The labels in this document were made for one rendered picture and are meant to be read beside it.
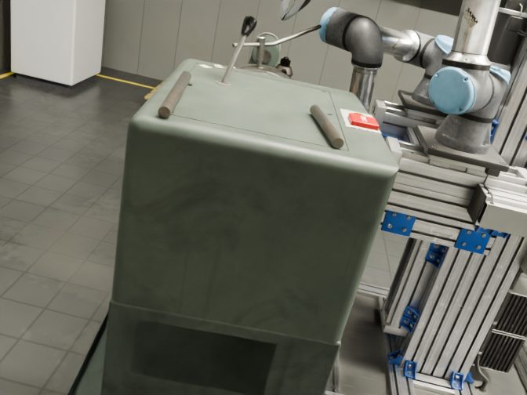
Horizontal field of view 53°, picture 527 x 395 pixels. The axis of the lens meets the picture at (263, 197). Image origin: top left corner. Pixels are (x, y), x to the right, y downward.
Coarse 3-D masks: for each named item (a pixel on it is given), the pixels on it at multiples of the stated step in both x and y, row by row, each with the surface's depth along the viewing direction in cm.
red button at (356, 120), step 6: (348, 114) 115; (354, 114) 114; (348, 120) 114; (354, 120) 110; (360, 120) 111; (366, 120) 112; (372, 120) 113; (360, 126) 110; (366, 126) 110; (372, 126) 110; (378, 126) 110
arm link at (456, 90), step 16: (464, 0) 126; (480, 0) 123; (496, 0) 123; (464, 16) 126; (480, 16) 124; (464, 32) 127; (480, 32) 125; (464, 48) 127; (480, 48) 127; (448, 64) 130; (464, 64) 127; (480, 64) 126; (432, 80) 132; (448, 80) 129; (464, 80) 127; (480, 80) 128; (432, 96) 133; (448, 96) 130; (464, 96) 127; (480, 96) 130; (448, 112) 132; (464, 112) 132
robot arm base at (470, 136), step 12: (444, 120) 150; (456, 120) 144; (468, 120) 142; (480, 120) 142; (492, 120) 144; (444, 132) 147; (456, 132) 144; (468, 132) 143; (480, 132) 143; (444, 144) 146; (456, 144) 144; (468, 144) 143; (480, 144) 143
